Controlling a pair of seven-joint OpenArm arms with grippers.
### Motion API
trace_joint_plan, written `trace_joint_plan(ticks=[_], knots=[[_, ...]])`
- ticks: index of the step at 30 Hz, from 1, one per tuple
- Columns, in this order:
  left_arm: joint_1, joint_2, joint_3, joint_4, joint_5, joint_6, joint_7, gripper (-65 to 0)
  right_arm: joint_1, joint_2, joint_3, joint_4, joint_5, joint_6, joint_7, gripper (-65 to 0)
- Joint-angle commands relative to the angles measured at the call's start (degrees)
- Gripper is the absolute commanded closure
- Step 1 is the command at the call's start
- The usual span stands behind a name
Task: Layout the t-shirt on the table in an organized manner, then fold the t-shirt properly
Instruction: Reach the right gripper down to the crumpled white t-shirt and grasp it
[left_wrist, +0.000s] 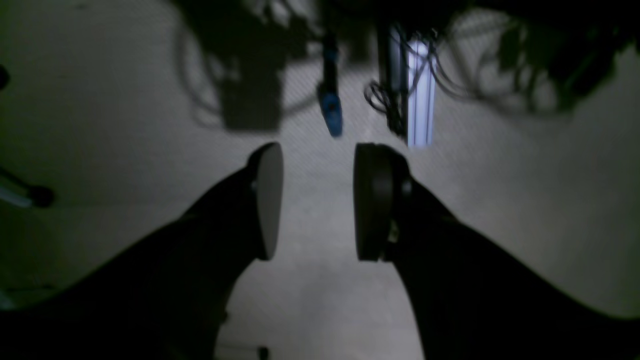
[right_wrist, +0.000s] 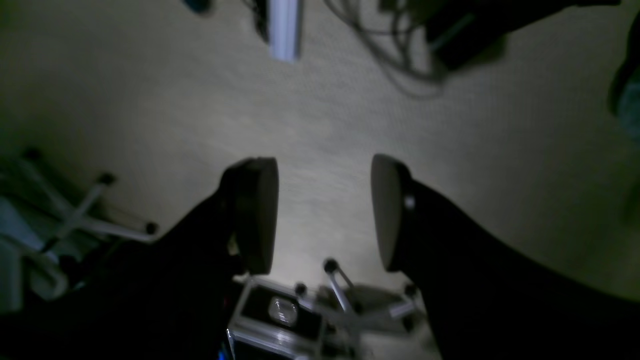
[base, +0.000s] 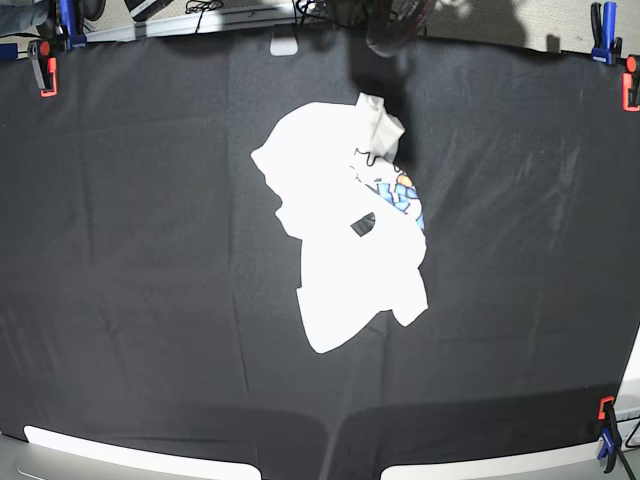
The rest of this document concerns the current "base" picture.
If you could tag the orange blue clamp bottom right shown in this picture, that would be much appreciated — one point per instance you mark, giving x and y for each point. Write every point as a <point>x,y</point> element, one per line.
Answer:
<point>609,433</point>

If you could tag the dark overhead camera mount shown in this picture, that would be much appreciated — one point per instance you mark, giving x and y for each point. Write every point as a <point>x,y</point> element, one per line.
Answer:
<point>388,33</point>

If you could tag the orange clamp top right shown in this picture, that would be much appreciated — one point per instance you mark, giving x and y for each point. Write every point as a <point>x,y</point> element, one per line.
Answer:
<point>630,84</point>

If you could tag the white printed t-shirt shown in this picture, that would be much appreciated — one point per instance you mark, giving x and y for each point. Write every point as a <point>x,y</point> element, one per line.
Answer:
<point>357,215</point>

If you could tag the silver camera stand base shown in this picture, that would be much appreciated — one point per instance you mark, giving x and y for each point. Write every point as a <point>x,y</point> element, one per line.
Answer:
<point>284,41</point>

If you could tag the orange clamp top left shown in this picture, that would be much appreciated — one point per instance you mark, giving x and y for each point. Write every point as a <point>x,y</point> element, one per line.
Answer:
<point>44,66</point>

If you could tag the blue clamp top right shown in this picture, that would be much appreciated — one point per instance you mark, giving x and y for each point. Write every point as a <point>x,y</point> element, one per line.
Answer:
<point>607,46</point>

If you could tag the black table cloth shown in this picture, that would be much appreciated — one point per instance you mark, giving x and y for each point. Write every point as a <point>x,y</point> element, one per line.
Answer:
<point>148,291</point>

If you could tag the blue clamp top left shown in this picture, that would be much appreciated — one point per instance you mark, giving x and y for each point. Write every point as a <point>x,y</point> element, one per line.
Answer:
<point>70,23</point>

